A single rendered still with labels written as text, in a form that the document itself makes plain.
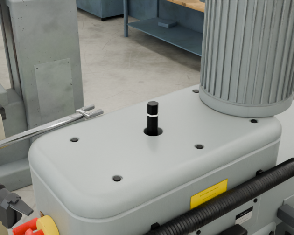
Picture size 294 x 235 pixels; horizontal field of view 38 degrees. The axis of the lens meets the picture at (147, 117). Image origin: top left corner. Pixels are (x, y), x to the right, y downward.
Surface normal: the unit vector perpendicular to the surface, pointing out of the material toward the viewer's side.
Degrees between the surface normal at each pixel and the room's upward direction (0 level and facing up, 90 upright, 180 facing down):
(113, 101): 0
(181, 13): 90
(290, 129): 0
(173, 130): 0
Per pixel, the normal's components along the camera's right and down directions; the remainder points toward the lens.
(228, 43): -0.64, 0.37
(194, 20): -0.81, 0.29
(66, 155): 0.00, -0.88
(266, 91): 0.18, 0.48
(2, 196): 0.16, -0.73
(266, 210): 0.59, 0.39
